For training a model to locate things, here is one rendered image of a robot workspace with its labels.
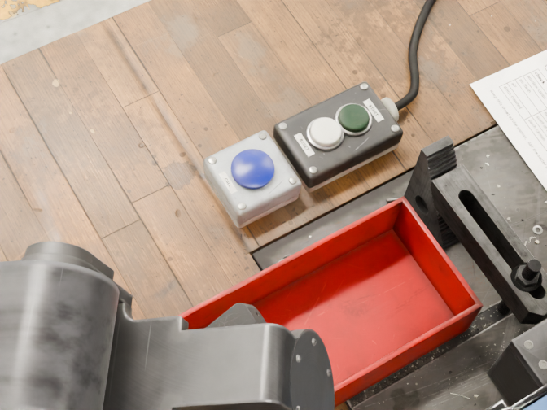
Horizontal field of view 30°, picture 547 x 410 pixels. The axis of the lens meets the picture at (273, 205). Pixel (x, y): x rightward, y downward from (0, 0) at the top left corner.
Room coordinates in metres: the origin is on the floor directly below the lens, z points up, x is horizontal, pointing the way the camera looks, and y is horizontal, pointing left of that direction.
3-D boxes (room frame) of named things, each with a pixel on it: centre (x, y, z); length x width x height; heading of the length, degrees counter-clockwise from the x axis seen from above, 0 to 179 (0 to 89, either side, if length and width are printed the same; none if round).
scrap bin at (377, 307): (0.31, -0.05, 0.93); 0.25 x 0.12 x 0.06; 127
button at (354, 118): (0.52, -0.07, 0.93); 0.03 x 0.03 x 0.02
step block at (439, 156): (0.45, -0.15, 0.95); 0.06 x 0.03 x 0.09; 37
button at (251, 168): (0.45, 0.02, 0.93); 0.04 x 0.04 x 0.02
